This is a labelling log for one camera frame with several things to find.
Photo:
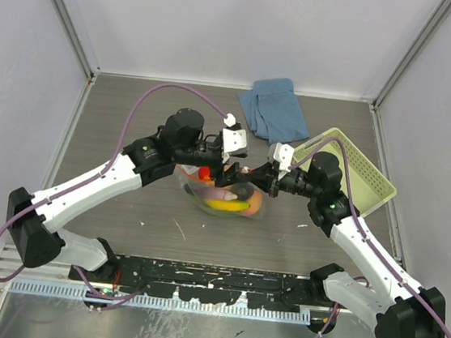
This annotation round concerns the clear zip bag orange zipper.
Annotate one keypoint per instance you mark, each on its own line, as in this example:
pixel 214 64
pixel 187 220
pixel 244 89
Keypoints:
pixel 189 175

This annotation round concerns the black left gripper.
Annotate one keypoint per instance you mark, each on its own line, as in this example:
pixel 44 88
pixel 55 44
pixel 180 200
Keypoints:
pixel 225 176

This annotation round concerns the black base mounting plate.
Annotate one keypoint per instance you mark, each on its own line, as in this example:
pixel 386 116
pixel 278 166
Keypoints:
pixel 211 285

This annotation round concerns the orange peach fruit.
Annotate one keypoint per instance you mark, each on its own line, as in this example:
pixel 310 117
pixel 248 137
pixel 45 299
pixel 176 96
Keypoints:
pixel 255 203

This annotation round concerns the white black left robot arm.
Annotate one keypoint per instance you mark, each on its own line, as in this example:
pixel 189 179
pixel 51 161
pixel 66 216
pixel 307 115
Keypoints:
pixel 37 221

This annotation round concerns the blue folded cloth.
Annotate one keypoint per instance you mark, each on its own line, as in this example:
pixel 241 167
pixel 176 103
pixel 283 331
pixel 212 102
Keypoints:
pixel 273 112

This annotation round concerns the pale green plastic basket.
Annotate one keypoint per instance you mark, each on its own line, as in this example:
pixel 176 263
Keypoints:
pixel 369 187

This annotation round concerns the yellow banana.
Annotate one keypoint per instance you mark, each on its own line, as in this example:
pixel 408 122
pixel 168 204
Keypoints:
pixel 227 205

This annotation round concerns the red tomato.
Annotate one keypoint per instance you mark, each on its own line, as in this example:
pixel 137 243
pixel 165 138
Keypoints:
pixel 204 174

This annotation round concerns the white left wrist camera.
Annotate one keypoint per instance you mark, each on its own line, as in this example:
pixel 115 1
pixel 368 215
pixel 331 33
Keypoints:
pixel 234 139

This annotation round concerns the dark purple fruit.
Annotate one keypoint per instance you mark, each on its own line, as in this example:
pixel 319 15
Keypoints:
pixel 243 191

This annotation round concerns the green leafy vegetable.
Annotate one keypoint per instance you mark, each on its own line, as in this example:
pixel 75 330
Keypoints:
pixel 201 204

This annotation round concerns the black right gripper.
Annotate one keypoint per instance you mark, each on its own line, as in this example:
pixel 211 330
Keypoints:
pixel 266 176

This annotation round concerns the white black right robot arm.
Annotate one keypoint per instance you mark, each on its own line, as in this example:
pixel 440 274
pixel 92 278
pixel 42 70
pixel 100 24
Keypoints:
pixel 394 305

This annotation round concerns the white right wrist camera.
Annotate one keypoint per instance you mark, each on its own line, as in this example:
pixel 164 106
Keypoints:
pixel 282 154

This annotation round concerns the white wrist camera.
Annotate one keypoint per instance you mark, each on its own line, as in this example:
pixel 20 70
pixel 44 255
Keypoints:
pixel 234 139
pixel 282 154

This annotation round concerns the dark brown food item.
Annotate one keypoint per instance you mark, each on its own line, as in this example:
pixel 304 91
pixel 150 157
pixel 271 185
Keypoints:
pixel 211 192

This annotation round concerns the grey slotted cable duct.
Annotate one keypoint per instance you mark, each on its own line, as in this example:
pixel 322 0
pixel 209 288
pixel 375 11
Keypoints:
pixel 239 310

